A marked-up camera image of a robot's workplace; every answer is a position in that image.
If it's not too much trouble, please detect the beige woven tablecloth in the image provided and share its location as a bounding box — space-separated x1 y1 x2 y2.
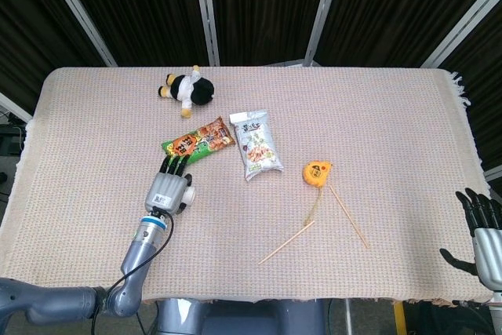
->
0 66 492 307

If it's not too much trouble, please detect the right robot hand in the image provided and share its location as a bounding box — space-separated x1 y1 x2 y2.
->
438 188 502 292

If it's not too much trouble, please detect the black white plush toy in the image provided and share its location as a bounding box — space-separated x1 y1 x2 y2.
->
158 64 216 119

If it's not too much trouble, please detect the white paper cup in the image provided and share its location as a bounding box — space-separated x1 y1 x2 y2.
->
180 174 197 211

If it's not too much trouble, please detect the silver white snack bag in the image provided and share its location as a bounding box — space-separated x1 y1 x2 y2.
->
228 109 285 183

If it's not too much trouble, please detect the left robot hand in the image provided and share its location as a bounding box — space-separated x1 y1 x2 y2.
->
144 155 194 217

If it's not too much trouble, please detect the yellow tape measure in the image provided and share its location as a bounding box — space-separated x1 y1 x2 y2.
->
302 159 335 188

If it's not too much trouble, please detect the green orange snack bag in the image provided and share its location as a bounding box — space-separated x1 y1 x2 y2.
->
161 115 236 167

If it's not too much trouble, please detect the wooden chopstick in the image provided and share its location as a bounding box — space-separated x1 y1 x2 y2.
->
328 184 371 250
257 220 316 266

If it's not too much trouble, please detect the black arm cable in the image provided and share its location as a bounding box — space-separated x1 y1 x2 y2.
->
90 209 175 335

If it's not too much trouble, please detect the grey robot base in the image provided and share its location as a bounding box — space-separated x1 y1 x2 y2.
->
155 297 327 335

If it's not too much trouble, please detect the black pleated curtain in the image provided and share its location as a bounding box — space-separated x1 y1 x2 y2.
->
0 0 502 173

